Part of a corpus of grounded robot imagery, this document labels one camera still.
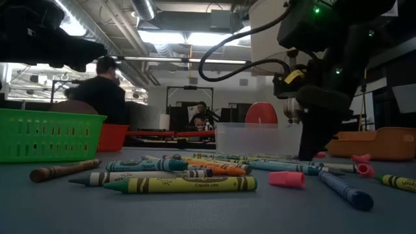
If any clear plastic container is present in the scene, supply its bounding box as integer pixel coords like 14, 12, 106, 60
214, 122, 303, 156

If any person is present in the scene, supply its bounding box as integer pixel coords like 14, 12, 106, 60
64, 55, 127, 125
188, 101, 215, 131

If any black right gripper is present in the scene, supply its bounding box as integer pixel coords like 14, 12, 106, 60
296, 84, 354, 162

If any yellow green crayon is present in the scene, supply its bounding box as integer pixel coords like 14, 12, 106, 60
103, 175, 258, 194
375, 174, 416, 193

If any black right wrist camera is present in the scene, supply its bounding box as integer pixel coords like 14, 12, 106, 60
272, 63, 309, 100

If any blue crayon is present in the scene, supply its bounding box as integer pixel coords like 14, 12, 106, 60
318, 170, 374, 211

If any brown crayon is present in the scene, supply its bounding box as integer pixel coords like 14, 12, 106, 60
29, 159, 103, 183

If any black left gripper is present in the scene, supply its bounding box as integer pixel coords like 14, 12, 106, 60
48, 34, 108, 73

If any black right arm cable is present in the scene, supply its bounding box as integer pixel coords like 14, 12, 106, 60
198, 0, 293, 82

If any orange plastic basket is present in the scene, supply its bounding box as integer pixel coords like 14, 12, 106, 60
326, 127, 416, 161

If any white grey crayon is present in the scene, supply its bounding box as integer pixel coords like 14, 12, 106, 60
68, 169, 214, 187

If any orange crayon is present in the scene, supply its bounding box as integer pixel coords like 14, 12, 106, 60
187, 164, 228, 176
191, 161, 248, 177

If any green plastic basket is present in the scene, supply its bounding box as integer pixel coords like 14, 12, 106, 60
0, 108, 107, 163

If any silver air duct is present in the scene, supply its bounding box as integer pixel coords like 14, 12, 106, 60
131, 0, 157, 21

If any long tube light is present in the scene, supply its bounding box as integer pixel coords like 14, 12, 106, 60
110, 56, 248, 65

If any red plastic basket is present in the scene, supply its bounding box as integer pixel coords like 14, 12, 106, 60
96, 123, 130, 153

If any black metal frame rig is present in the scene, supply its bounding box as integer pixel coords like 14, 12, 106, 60
166, 85, 215, 131

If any ceiling light panel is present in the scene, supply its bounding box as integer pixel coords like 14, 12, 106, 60
138, 30, 251, 46

